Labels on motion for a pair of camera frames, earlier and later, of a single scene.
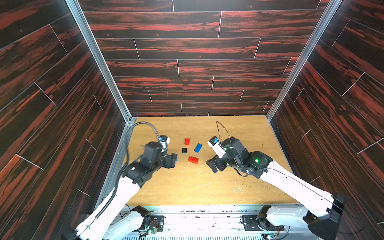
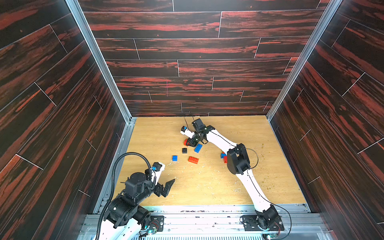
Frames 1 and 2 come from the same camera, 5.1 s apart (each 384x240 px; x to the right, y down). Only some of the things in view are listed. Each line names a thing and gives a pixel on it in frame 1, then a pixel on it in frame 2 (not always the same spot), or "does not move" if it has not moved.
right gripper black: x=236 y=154 -> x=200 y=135
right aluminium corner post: x=319 y=30 does not move
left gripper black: x=170 y=160 -> x=165 y=189
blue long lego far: x=198 y=148 does not move
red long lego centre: x=193 y=159 does not move
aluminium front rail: x=207 y=222 does not move
